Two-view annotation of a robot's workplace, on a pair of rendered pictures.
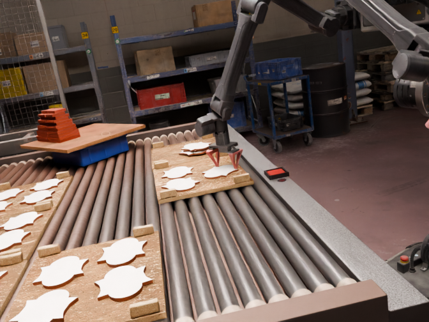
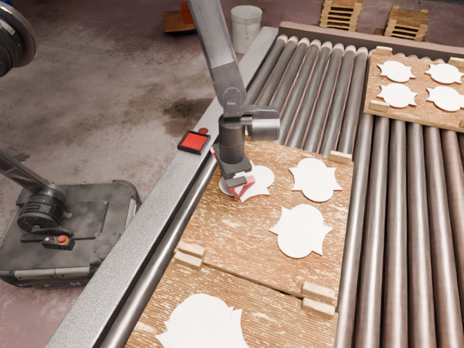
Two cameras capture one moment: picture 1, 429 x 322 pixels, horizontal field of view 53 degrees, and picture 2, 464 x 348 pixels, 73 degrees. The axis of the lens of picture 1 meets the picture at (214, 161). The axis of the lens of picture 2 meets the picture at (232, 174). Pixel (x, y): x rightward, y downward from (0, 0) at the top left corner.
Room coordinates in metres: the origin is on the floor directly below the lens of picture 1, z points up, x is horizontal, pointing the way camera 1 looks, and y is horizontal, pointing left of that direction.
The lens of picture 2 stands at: (2.11, 0.19, 1.56)
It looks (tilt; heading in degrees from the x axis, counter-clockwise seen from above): 48 degrees down; 207
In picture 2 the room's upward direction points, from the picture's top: straight up
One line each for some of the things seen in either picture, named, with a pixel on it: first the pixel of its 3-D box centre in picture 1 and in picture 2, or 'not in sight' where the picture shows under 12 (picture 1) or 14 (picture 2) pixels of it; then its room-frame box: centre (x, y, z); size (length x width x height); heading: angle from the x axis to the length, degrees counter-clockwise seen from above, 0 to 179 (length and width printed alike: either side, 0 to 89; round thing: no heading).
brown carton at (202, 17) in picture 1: (212, 15); not in sight; (6.31, -0.29, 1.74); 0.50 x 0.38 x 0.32; 100
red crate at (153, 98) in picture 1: (160, 95); not in sight; (6.17, 0.60, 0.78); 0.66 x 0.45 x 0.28; 100
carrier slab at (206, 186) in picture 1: (198, 176); (273, 203); (1.65, 0.07, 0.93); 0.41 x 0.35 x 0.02; 8
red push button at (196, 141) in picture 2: (276, 173); (194, 142); (1.55, -0.22, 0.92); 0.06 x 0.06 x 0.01; 7
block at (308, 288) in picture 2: (161, 165); (317, 291); (1.83, 0.23, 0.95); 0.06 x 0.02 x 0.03; 98
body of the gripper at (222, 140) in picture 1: (222, 138); (231, 149); (1.66, -0.04, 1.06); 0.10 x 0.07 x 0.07; 46
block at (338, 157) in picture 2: (168, 193); (340, 157); (1.44, 0.18, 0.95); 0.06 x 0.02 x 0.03; 98
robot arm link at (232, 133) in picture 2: (218, 124); (235, 128); (1.65, -0.04, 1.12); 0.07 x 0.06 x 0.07; 120
